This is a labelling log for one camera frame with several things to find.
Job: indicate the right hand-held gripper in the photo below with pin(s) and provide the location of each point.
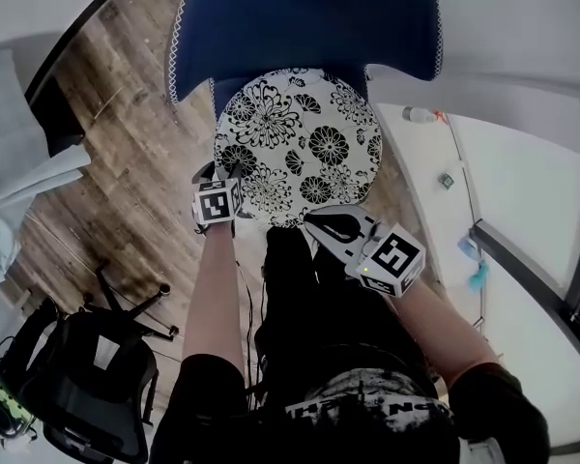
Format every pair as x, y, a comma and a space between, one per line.
391, 259

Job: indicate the white black floral cushion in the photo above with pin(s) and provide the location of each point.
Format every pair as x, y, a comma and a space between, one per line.
299, 138

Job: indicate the black helmet with goggles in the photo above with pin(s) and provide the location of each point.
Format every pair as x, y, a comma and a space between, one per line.
0, 404

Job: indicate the person's right forearm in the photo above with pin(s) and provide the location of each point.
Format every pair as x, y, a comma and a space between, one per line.
440, 327

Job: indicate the teal plastic object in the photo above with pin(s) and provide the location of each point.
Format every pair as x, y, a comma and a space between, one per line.
478, 276

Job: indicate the black office chair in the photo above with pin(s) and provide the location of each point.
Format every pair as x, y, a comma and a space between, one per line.
87, 385

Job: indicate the small glass jar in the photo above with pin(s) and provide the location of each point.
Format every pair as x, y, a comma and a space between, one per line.
446, 181

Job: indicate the person's black white printed t-shirt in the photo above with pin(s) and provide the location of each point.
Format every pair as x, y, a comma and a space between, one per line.
367, 418

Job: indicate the clear plastic bottle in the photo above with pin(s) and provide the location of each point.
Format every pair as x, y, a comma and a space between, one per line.
415, 114

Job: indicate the blue upholstered chair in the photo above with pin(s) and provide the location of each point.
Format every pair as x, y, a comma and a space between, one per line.
309, 17

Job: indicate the black window frame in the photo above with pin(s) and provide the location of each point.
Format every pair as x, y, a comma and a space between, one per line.
522, 259

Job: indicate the pale green tablecloth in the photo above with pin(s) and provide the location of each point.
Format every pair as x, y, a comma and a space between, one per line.
9, 162

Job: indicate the person's black trousers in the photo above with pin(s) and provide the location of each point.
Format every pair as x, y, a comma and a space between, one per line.
319, 317

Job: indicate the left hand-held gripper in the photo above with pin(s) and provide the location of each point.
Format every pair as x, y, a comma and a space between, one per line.
217, 203

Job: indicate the small orange object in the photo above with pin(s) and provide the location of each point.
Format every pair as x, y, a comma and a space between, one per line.
440, 116

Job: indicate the person's left forearm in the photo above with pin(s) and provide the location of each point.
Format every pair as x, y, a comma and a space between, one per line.
212, 298

